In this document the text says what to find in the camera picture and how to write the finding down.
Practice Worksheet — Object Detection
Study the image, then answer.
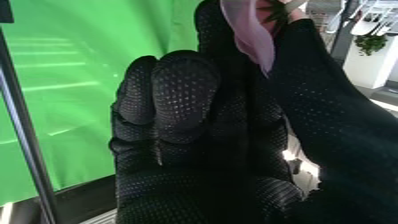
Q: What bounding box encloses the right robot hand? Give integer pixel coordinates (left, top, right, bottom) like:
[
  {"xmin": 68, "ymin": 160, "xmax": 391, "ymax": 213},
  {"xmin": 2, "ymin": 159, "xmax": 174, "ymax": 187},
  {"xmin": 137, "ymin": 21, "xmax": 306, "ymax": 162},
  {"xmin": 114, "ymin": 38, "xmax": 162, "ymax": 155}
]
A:
[{"xmin": 108, "ymin": 0, "xmax": 398, "ymax": 224}]

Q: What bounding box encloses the pink flower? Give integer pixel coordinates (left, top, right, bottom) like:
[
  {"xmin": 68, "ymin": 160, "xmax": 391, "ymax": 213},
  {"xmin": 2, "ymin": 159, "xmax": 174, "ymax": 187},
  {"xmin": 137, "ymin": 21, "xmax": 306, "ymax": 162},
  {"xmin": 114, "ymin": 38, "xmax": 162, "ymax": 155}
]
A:
[{"xmin": 219, "ymin": 0, "xmax": 311, "ymax": 78}]

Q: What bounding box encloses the black stand pole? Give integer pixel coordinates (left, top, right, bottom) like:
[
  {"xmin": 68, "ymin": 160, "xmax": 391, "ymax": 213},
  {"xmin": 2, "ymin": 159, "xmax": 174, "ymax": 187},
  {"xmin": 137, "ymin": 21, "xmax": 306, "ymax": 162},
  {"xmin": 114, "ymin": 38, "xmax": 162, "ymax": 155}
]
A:
[{"xmin": 0, "ymin": 26, "xmax": 62, "ymax": 224}]

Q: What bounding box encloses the green plant in white planter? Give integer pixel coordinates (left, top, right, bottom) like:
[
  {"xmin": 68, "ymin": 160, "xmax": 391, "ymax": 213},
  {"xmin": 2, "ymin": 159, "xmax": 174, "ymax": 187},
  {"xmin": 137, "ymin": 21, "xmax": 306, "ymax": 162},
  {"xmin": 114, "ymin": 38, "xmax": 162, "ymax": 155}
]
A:
[{"xmin": 341, "ymin": 32, "xmax": 398, "ymax": 90}]

